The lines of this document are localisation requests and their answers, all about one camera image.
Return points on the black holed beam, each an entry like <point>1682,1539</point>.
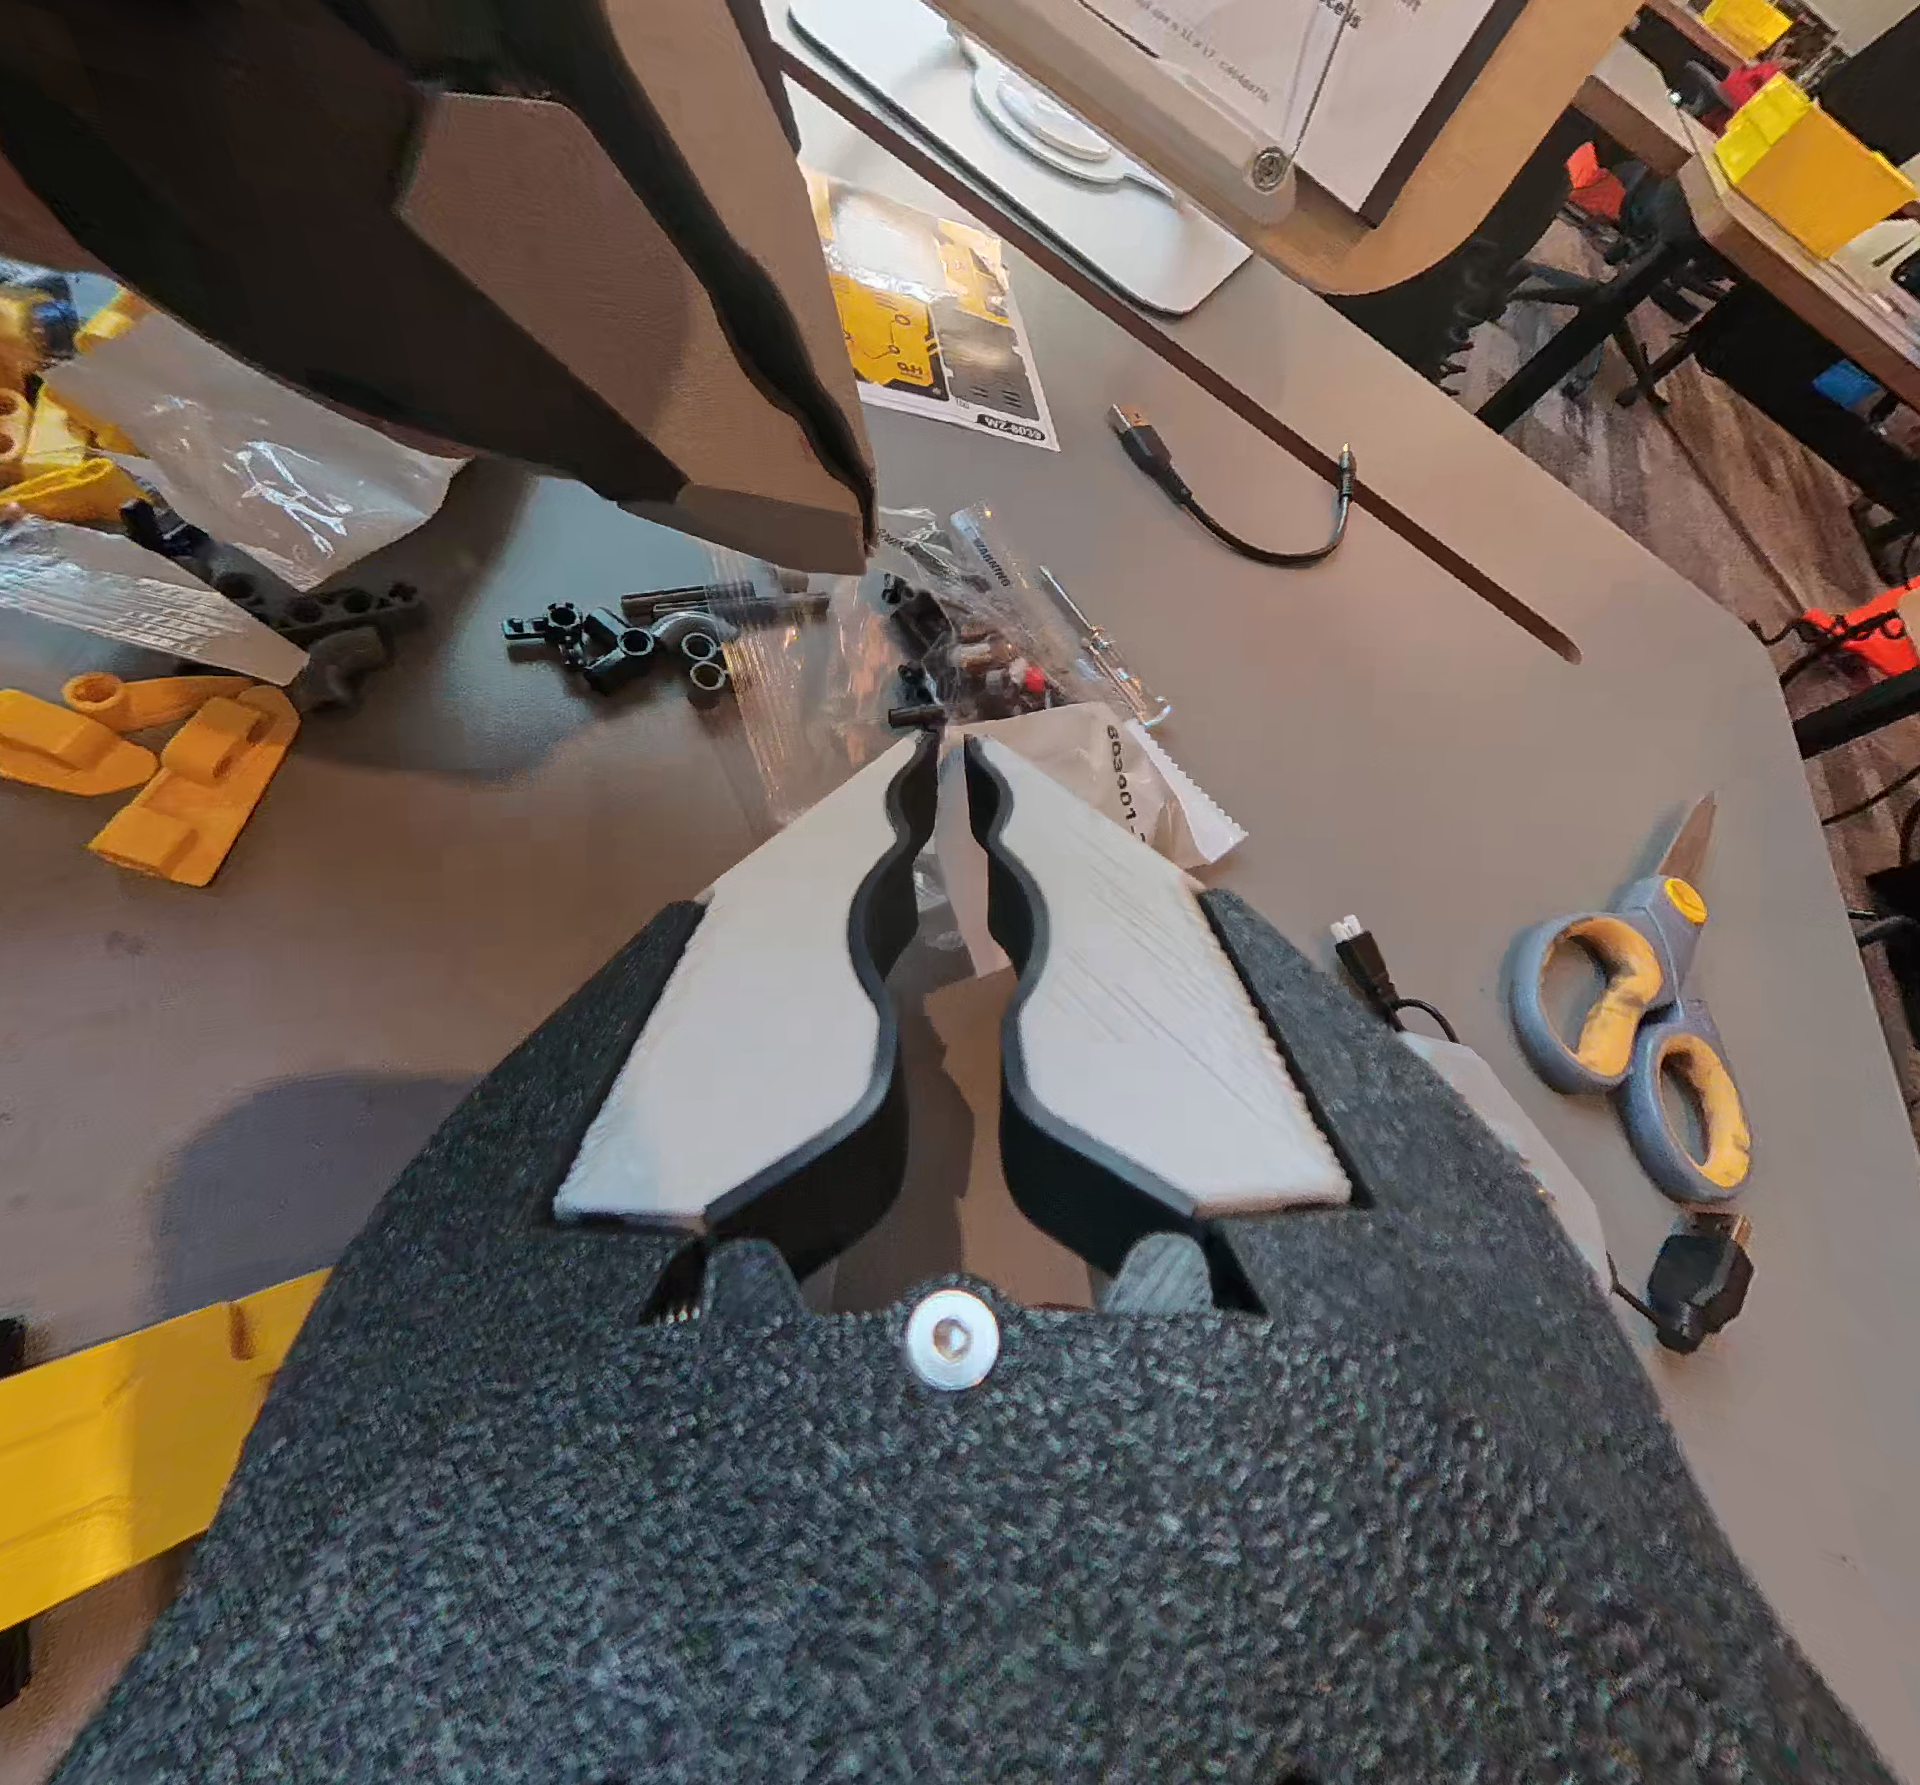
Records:
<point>329,608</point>

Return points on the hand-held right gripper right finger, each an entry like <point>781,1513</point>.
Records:
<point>1156,1050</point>

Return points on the neighbouring grey desk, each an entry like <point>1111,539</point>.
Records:
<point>1799,271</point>

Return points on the orange object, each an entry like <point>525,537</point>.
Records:
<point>1867,624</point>

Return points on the clear bag of mixed bricks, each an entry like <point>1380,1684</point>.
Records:
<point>271,465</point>

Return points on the yellow panel brick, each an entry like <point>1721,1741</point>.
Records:
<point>105,1441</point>

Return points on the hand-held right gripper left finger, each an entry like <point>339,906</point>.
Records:
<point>734,1066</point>

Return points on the large yellow plastic bin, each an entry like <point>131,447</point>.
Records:
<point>1816,174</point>

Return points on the small yellow plastic bin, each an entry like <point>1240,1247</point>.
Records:
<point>1749,16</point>

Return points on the dark grey connector piece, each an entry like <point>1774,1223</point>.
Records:
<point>342,668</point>

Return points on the small clear screwdriver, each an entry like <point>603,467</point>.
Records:
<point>1103,652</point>

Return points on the orange grey scissors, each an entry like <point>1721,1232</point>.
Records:
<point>1621,1007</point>

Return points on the loose black pins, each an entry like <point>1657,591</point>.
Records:
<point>616,644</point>

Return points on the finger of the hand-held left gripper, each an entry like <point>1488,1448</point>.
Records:
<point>706,91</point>
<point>602,301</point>

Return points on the yellow black sticker sheet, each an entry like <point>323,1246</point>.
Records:
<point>930,330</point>

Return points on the yellow connector brick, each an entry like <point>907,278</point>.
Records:
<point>211,795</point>
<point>61,744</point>

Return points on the clear bag of black pins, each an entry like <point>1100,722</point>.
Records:
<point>1080,765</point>

